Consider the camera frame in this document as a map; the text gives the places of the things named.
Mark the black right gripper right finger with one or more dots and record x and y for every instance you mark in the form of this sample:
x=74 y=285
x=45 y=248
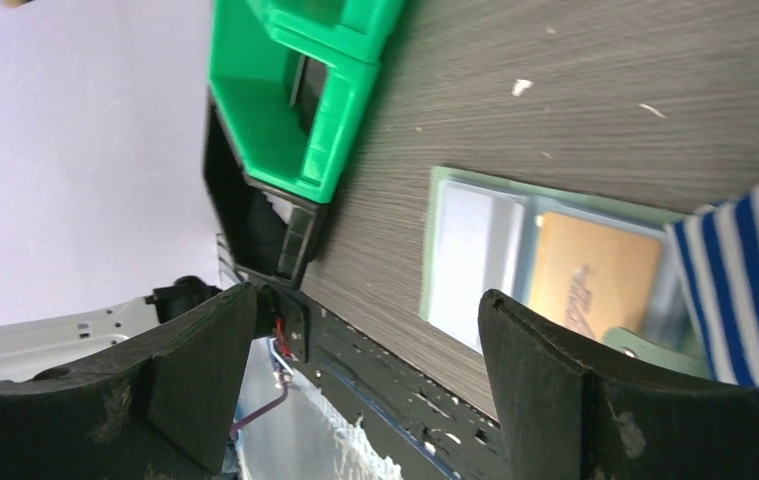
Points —
x=572 y=408

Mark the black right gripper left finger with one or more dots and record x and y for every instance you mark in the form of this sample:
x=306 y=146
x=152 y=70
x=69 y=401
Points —
x=157 y=406

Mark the green card holder wallet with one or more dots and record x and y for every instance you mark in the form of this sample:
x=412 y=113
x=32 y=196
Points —
x=599 y=267

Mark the blue white striped cloth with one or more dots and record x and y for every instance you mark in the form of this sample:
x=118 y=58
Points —
x=716 y=251

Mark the green plastic bin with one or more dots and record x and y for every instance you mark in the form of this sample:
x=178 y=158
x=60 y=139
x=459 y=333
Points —
x=292 y=80

